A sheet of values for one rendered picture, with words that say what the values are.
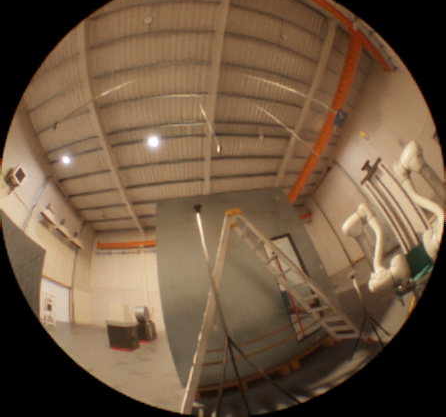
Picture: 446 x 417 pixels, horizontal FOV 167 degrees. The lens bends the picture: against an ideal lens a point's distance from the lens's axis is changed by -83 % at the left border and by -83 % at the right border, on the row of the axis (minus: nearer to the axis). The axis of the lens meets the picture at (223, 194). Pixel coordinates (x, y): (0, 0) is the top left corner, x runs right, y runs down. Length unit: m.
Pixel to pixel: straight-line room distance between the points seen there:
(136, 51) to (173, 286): 7.13
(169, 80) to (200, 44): 1.92
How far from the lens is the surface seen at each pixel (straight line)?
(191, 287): 2.15
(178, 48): 6.77
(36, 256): 0.98
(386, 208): 1.66
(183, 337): 2.18
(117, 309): 5.52
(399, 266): 1.26
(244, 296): 2.19
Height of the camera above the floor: 1.33
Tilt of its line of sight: 40 degrees up
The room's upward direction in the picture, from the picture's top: 18 degrees counter-clockwise
